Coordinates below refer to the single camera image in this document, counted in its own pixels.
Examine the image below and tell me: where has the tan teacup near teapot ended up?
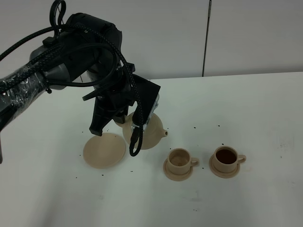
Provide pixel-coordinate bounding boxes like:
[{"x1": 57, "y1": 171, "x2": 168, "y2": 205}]
[{"x1": 167, "y1": 148, "x2": 200, "y2": 175}]

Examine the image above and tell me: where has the tan ceramic teapot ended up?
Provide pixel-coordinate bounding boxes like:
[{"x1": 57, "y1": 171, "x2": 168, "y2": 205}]
[{"x1": 116, "y1": 112, "x2": 168, "y2": 150}]

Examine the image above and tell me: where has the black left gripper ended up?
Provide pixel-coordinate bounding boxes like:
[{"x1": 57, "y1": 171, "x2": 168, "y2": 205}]
[{"x1": 89, "y1": 70, "x2": 135, "y2": 136}]

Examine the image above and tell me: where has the black braided cable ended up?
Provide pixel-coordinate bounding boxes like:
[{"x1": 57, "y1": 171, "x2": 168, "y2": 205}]
[{"x1": 0, "y1": 0, "x2": 145, "y2": 157}]

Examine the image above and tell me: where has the tan teacup far side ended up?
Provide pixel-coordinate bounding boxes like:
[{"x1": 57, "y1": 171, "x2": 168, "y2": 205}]
[{"x1": 213, "y1": 146, "x2": 247, "y2": 173}]

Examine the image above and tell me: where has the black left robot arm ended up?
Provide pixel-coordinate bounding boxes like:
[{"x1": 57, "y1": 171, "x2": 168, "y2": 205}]
[{"x1": 0, "y1": 13, "x2": 141, "y2": 136}]

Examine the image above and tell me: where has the tan saucer near teapot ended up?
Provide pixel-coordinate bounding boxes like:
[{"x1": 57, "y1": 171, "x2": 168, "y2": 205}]
[{"x1": 163, "y1": 160, "x2": 193, "y2": 182}]

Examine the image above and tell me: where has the tan saucer far side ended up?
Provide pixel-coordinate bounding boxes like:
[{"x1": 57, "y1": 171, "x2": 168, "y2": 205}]
[{"x1": 209, "y1": 155, "x2": 240, "y2": 179}]

